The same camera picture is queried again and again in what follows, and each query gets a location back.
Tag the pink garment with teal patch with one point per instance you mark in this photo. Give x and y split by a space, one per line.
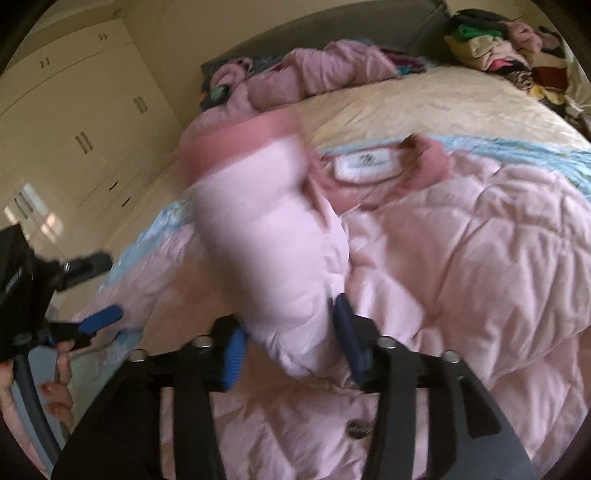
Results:
228 76

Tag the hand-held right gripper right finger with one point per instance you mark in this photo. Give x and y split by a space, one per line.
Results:
351 341

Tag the grey headboard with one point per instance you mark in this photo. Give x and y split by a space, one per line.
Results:
369 27

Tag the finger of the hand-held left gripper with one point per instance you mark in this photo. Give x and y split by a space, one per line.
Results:
99 318
87 266

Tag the cream wardrobe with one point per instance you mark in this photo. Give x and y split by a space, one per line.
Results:
83 115

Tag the pink quilted jacket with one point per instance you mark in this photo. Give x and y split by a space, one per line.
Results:
461 277

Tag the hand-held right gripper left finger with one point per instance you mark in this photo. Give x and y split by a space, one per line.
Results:
233 360

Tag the pile of folded clothes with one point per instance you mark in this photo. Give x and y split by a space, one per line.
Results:
503 41

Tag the crumpled lilac puffer jacket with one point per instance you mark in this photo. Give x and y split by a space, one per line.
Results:
300 74

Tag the bed with cream bedspread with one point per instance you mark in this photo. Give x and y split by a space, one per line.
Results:
438 101

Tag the multicoloured cloth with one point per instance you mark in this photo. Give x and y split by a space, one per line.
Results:
413 65

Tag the light blue printed blanket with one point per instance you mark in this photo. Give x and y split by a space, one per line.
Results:
508 147

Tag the person's left hand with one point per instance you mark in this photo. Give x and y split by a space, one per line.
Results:
57 392

